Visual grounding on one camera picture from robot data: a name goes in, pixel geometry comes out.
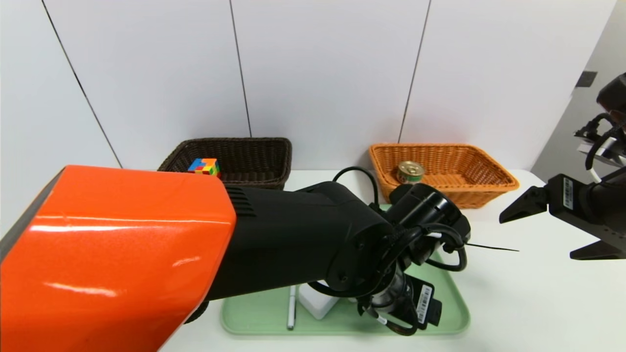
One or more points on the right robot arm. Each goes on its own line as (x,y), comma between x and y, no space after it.
(611,205)

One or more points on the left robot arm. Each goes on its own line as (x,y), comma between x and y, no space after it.
(269,234)

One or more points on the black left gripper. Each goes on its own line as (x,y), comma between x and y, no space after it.
(424,299)

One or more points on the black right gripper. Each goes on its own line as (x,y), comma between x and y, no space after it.
(566,194)

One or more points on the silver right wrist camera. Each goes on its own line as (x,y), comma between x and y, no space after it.
(609,149)

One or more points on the dark brown wicker basket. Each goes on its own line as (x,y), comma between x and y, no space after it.
(249,156)

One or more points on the light green plastic tray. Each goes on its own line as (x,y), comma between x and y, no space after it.
(254,318)

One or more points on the white power strip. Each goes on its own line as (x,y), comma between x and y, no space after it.
(318,303)

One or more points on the orange wicker basket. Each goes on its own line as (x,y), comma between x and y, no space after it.
(464,166)

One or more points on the small tin food can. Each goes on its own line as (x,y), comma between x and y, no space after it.
(411,172)

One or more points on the white pen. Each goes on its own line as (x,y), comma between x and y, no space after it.
(292,308)

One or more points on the black wall plate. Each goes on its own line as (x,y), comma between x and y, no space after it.
(587,79)

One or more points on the colourful puzzle cube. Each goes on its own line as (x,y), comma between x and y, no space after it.
(204,167)

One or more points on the thin black zip tie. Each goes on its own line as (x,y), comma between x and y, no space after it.
(494,248)

